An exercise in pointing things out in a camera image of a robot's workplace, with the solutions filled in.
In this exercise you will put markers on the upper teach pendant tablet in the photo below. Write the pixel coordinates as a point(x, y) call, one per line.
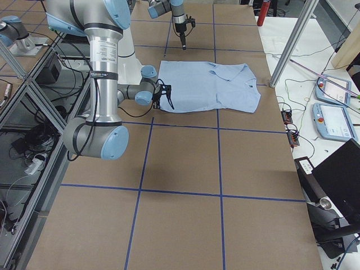
point(330, 93)

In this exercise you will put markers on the small electronics board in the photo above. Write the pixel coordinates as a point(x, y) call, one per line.
point(286, 117)

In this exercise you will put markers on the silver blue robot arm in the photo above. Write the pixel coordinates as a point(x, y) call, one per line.
point(99, 132)
point(159, 8)

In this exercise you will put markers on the light blue t-shirt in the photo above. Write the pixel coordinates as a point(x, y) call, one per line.
point(202, 86)

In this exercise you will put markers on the black monitor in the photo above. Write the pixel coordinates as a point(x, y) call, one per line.
point(332, 188)

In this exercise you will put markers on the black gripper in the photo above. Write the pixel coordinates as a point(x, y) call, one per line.
point(156, 99)
point(180, 28)

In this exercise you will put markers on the teach pendant tablet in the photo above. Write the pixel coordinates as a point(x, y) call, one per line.
point(333, 122)
point(330, 93)

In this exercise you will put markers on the lower teach pendant tablet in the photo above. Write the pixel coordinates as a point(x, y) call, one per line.
point(333, 122)

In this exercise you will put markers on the aluminium frame rack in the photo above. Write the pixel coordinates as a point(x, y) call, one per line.
point(48, 90)

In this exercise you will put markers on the aluminium frame post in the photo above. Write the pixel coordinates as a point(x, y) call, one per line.
point(293, 39)

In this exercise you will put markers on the red bottle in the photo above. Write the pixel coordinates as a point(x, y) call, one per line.
point(263, 12)

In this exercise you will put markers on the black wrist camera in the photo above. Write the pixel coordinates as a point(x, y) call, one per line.
point(190, 20)
point(166, 91)

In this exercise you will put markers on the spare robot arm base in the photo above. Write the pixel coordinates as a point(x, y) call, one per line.
point(15, 36)

